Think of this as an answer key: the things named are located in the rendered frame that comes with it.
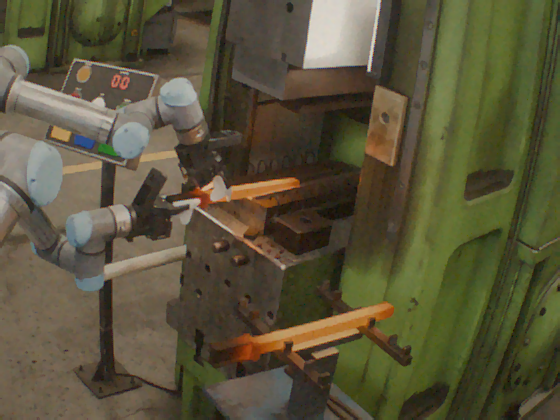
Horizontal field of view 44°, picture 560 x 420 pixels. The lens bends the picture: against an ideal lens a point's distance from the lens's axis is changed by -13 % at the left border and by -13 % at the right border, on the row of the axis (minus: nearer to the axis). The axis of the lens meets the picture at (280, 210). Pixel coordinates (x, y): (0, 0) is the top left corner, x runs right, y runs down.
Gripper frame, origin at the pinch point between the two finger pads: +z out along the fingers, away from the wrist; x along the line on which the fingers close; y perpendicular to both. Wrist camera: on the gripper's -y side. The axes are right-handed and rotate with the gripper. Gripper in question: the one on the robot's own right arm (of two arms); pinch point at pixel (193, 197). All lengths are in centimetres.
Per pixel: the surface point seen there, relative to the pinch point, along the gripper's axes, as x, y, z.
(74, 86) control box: -67, -11, -2
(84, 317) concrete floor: -100, 101, 25
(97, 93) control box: -57, -11, 2
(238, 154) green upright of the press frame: -21.7, 1.1, 31.5
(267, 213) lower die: 7.7, 4.1, 17.5
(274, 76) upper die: 4.0, -30.5, 16.4
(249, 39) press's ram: -7.0, -37.5, 16.3
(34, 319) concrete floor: -107, 101, 2
